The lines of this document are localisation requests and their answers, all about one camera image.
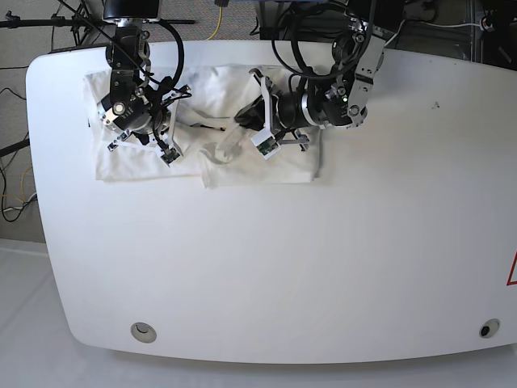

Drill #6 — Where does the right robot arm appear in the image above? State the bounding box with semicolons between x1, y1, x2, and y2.
97;1;191;165

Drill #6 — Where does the black tripod stand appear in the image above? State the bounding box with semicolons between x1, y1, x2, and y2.
0;0;195;158

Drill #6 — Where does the white printed T-shirt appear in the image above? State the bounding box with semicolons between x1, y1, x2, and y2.
83;65;321;188

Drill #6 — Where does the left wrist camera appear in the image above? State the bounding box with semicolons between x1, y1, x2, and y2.
251;129;280;160

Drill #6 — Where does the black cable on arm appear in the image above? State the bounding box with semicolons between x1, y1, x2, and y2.
270;0;379;98
153;18;186;96

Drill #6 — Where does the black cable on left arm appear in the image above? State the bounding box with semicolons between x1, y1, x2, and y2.
270;0;379;98

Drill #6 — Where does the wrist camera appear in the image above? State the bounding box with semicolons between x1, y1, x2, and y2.
251;129;280;160
161;147;183;166

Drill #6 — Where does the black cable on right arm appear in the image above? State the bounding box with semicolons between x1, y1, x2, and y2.
153;18;186;96

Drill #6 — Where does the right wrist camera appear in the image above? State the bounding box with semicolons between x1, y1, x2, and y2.
161;147;183;166

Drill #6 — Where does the black table grommet right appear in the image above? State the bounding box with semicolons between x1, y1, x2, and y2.
479;318;501;339

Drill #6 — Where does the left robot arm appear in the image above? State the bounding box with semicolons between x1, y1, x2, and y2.
234;1;405;158

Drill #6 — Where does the grey table grommet left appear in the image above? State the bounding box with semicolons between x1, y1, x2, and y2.
130;323;157;344

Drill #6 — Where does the yellow cable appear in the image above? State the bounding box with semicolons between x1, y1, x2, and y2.
207;0;227;41

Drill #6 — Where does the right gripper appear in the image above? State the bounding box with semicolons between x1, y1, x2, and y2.
97;85;191;156

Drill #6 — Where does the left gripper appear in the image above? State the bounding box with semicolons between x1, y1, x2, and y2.
234;68;335;152

